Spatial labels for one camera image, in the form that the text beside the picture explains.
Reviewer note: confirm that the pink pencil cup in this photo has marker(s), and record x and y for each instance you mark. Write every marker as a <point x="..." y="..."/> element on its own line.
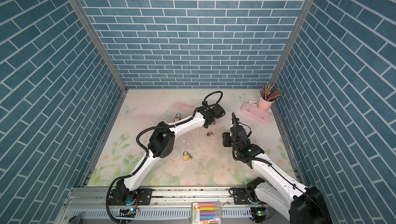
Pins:
<point x="264" y="104"/>

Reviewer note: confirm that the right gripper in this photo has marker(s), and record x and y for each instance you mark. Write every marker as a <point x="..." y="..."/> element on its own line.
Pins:
<point x="225" y="138"/>

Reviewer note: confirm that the large brass padlock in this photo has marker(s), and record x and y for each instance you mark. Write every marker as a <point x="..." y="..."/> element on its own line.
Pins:
<point x="186" y="156"/>

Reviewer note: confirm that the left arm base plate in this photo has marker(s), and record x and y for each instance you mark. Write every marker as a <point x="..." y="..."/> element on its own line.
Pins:
<point x="141" y="196"/>

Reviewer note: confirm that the red padlock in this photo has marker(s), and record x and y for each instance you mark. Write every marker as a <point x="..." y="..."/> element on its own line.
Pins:
<point x="177" y="117"/>

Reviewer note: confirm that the coloured pencils bunch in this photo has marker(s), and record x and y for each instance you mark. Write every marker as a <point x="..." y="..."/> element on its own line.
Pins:
<point x="269" y="93"/>

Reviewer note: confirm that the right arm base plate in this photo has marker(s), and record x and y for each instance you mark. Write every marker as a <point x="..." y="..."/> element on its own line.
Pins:
<point x="244" y="196"/>

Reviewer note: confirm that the box of coloured markers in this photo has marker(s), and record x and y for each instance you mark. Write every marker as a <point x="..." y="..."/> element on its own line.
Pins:
<point x="206" y="212"/>

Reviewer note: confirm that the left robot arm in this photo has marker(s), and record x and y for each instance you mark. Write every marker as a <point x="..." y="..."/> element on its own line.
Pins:
<point x="158" y="143"/>

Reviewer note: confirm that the pink pencil case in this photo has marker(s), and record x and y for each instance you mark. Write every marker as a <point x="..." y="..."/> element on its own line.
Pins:
<point x="256" y="113"/>

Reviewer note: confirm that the aluminium rail frame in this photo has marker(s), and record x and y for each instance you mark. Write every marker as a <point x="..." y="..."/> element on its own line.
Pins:
<point x="167" y="203"/>

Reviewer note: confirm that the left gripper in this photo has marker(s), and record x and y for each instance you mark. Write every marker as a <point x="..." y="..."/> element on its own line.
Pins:
<point x="214" y="121"/>

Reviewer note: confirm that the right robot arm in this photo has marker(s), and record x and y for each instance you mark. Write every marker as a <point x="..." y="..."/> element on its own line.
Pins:
<point x="298" y="203"/>

